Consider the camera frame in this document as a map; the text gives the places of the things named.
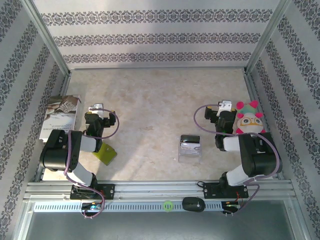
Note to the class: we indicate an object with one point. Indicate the black credit card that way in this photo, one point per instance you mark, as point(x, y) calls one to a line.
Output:
point(190, 138)

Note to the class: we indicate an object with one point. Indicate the silver credit card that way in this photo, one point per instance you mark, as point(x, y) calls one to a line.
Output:
point(190, 149)

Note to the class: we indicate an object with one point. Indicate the clear acrylic card stand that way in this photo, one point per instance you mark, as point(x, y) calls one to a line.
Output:
point(190, 158)

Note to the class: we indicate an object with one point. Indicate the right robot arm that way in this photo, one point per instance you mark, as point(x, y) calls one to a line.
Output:
point(262, 160)

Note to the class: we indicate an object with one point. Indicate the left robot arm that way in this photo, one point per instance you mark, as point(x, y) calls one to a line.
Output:
point(55, 155)

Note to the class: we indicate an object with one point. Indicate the plush toy with glasses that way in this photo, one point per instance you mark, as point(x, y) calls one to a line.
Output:
point(250, 123)

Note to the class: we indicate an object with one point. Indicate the white paperback book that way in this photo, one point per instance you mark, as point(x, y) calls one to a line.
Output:
point(60, 117)

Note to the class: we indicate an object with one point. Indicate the small circuit board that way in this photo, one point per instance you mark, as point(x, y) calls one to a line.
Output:
point(93, 206)
point(231, 205)

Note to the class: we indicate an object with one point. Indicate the black computer mouse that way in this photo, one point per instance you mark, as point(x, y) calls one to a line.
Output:
point(192, 204)

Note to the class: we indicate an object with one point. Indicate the grey metal shelf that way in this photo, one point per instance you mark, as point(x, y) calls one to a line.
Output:
point(150, 227)

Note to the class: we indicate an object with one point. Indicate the aluminium side rail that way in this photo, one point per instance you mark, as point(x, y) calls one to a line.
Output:
point(250, 82)
point(66, 83)

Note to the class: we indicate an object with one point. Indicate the aluminium back rail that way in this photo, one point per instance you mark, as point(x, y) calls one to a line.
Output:
point(157, 68)

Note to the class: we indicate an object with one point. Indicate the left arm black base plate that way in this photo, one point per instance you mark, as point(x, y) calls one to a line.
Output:
point(110, 191)

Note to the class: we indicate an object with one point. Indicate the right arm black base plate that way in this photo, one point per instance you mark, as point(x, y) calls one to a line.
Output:
point(210, 192)

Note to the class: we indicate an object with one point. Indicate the aluminium mounting rail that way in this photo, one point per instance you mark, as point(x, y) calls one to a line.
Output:
point(155, 186)

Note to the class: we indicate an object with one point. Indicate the aluminium frame post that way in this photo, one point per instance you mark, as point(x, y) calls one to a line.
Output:
point(268, 35)
point(45, 35)

